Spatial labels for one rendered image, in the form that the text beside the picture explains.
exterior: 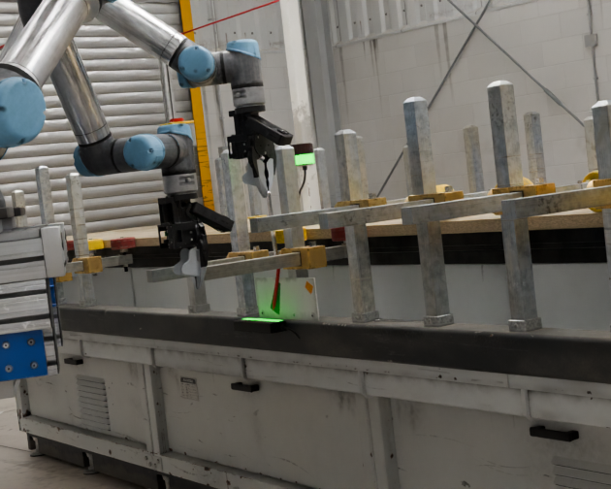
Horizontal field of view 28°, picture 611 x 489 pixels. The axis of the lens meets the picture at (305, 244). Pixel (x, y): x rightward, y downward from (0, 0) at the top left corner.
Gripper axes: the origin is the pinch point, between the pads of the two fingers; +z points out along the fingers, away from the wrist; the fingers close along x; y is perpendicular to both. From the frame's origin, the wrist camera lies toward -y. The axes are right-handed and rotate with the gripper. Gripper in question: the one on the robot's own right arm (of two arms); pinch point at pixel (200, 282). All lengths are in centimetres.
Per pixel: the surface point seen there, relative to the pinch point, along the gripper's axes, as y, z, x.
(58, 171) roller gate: -313, -54, -811
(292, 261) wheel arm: -23.9, -1.6, 1.6
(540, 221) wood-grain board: -46, -6, 61
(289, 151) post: -29.0, -27.1, -2.1
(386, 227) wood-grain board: -45.6, -6.8, 10.3
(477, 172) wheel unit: -137, -16, -57
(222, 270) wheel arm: -5.1, -2.1, 1.6
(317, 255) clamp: -28.7, -2.3, 5.1
